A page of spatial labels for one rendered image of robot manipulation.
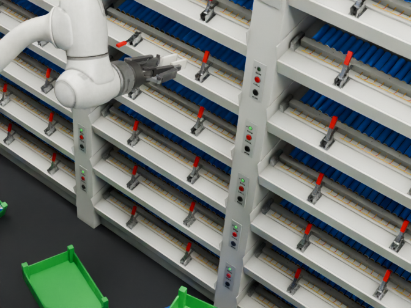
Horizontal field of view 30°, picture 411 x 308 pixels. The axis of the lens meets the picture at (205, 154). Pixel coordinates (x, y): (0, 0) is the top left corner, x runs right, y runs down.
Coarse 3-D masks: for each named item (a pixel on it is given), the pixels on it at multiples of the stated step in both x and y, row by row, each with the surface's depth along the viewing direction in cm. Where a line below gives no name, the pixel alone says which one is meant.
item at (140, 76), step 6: (132, 60) 199; (132, 66) 196; (138, 66) 198; (144, 66) 204; (138, 72) 197; (144, 72) 201; (150, 72) 202; (138, 78) 197; (144, 78) 199; (138, 84) 199
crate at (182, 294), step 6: (180, 288) 223; (186, 288) 223; (180, 294) 223; (186, 294) 224; (174, 300) 223; (180, 300) 225; (186, 300) 226; (192, 300) 225; (198, 300) 224; (174, 306) 224; (180, 306) 226; (186, 306) 228; (192, 306) 227; (198, 306) 225; (204, 306) 224; (210, 306) 223
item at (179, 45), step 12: (108, 12) 244; (120, 12) 242; (132, 24) 239; (144, 24) 237; (156, 36) 235; (168, 36) 233; (168, 48) 232; (180, 48) 231; (192, 48) 229; (192, 60) 228; (216, 60) 225; (216, 72) 224; (228, 72) 223; (240, 72) 221; (240, 84) 220
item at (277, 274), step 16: (256, 256) 252; (272, 256) 250; (288, 256) 250; (256, 272) 250; (272, 272) 249; (288, 272) 249; (304, 272) 245; (272, 288) 248; (288, 288) 243; (304, 288) 244; (320, 288) 243; (336, 288) 242; (304, 304) 241; (320, 304) 241; (336, 304) 239; (352, 304) 237; (368, 304) 237
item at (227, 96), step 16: (112, 0) 247; (112, 32) 240; (128, 32) 239; (128, 48) 236; (144, 48) 235; (160, 48) 234; (176, 80) 230; (192, 80) 225; (208, 80) 224; (208, 96) 224; (224, 96) 220; (240, 96) 214
